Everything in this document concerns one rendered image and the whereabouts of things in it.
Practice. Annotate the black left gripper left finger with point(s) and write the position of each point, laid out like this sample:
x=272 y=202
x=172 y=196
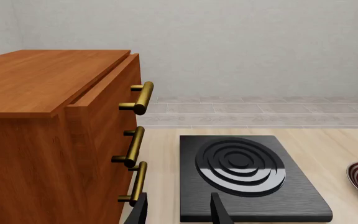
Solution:
x=139 y=212

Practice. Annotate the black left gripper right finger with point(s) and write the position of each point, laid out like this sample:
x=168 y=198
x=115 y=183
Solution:
x=220 y=213

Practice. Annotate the wooden drawer with open gap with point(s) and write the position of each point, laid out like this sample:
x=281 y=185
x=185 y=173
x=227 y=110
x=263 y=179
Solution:
x=104 y=102

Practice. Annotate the wooden cabinet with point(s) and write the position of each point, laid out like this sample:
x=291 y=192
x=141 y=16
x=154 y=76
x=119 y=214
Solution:
x=26 y=93

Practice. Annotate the flat black stove plate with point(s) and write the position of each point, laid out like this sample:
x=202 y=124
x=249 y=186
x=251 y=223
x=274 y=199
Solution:
x=259 y=203

